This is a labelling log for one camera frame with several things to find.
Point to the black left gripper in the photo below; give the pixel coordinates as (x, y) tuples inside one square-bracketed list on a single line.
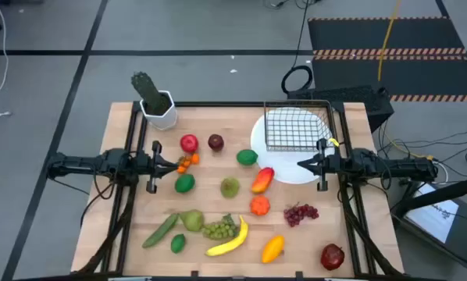
[(153, 166)]

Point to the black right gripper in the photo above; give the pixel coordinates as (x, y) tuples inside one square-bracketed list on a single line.
[(329, 164)]

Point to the red and yellow mango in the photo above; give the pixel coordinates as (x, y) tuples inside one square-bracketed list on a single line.
[(262, 180)]

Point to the dark maroon apple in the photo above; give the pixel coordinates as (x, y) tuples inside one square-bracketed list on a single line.
[(216, 143)]

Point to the large light green pear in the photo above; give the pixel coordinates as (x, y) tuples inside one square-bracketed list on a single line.
[(193, 221)]

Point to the green cucumber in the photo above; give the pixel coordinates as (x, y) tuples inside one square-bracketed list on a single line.
[(160, 231)]

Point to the speckled green pear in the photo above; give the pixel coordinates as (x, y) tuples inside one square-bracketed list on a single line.
[(230, 187)]

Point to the orange bell pepper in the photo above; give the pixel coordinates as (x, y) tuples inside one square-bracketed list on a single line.
[(260, 205)]

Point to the small green lime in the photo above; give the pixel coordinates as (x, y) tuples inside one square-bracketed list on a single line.
[(177, 243)]

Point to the yellow orange mango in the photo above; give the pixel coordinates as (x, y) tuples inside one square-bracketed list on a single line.
[(273, 250)]

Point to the yellow banana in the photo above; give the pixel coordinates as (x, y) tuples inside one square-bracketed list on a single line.
[(227, 246)]

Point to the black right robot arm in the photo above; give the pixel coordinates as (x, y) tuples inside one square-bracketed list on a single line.
[(393, 167)]

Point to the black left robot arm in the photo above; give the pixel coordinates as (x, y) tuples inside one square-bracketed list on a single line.
[(81, 162)]

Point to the white round plate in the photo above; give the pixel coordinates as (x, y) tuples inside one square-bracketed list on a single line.
[(288, 168)]

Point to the orange tangerine cluster with leaves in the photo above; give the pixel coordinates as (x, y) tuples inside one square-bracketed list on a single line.
[(194, 158)]

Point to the white hexagonal planter pot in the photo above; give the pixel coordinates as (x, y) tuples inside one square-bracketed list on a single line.
[(163, 121)]

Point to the purple grape bunch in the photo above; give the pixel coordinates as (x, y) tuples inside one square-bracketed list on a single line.
[(298, 214)]

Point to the green artificial cactus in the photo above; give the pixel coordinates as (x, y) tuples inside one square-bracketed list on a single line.
[(147, 91)]

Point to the green grape bunch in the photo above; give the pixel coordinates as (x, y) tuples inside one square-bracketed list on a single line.
[(218, 231)]

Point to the black floor mat striped edges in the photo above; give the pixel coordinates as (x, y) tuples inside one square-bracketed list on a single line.
[(374, 35)]

